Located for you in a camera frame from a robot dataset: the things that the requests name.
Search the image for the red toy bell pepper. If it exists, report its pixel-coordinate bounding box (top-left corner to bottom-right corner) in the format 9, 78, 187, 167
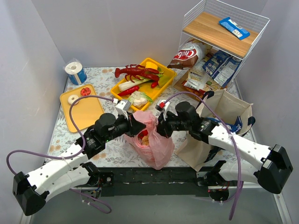
138, 130, 148, 138

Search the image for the pink plastic bag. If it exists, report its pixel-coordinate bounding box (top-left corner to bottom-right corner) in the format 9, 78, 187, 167
124, 111, 175, 170

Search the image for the beige canvas tote bag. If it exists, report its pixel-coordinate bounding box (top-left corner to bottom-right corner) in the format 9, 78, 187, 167
175, 90, 255, 171

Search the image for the blue Doritos chips bag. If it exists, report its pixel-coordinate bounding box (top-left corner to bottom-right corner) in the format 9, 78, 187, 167
208, 116, 242, 134

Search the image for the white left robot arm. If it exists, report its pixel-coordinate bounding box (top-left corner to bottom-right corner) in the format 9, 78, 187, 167
13, 113, 146, 216

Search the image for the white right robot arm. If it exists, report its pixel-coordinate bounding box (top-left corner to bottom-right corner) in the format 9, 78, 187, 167
156, 100, 293, 194

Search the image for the yellow food tray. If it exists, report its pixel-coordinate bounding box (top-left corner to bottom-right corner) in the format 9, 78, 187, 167
110, 58, 177, 111

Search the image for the toy cauliflower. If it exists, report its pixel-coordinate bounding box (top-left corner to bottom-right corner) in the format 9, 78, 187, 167
127, 91, 153, 108

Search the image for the orange donut tray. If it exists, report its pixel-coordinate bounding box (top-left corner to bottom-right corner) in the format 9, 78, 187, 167
60, 84, 104, 133

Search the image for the orange snack bag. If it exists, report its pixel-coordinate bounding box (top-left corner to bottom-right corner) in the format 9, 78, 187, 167
183, 80, 225, 101

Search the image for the red toy chili pepper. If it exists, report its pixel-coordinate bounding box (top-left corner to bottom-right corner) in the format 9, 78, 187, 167
118, 85, 140, 97

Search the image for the white snack packet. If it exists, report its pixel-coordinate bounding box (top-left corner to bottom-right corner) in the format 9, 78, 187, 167
184, 69, 207, 91

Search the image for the white toy celery stalk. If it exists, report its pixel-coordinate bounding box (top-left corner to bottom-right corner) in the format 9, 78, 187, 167
118, 78, 149, 91

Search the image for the red strawberry donut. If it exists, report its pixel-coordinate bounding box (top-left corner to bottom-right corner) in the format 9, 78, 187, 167
80, 87, 92, 96

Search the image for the small red toy pepper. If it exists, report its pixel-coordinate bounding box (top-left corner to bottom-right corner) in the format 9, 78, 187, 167
151, 81, 159, 88

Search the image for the white glazed donut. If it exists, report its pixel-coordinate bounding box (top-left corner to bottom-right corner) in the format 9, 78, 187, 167
67, 95, 79, 105

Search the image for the red toy lobster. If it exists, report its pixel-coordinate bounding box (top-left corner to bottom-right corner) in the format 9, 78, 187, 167
114, 64, 160, 83

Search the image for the toilet paper roll pack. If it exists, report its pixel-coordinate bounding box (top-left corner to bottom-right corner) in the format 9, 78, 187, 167
64, 61, 87, 85

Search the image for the blue Kettle chips bag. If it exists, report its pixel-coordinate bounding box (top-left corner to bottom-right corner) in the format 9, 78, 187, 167
202, 50, 242, 87

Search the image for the brown Chula chips bag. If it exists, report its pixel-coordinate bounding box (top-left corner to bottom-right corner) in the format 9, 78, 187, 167
167, 39, 207, 70

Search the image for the small blue snack packet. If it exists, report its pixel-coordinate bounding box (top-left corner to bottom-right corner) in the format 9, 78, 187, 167
219, 17, 250, 40

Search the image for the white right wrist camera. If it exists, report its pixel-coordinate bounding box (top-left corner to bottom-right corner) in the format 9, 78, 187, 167
155, 99, 170, 120

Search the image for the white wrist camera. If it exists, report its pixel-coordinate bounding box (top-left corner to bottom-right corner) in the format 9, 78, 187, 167
155, 99, 170, 120
113, 98, 131, 119

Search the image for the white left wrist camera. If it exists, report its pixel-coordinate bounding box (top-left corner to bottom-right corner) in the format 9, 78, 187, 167
113, 98, 131, 119

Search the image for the white wire shelf rack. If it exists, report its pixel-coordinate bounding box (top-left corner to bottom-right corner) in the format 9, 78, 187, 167
178, 0, 270, 89

